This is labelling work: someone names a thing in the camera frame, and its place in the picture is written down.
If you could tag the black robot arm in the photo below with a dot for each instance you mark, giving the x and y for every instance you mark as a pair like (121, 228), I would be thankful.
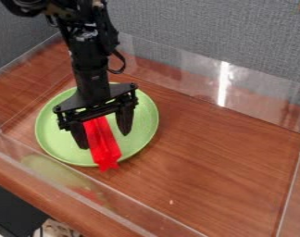
(91, 40)

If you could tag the green round plate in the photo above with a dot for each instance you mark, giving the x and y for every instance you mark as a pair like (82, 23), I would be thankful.
(57, 142)

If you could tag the red cross-shaped bar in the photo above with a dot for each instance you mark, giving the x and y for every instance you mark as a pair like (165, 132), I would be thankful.
(103, 146)

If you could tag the clear acrylic enclosure wall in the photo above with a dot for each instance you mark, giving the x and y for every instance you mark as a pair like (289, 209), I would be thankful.
(218, 174)

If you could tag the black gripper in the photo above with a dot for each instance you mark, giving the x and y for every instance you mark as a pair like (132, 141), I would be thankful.
(97, 98)

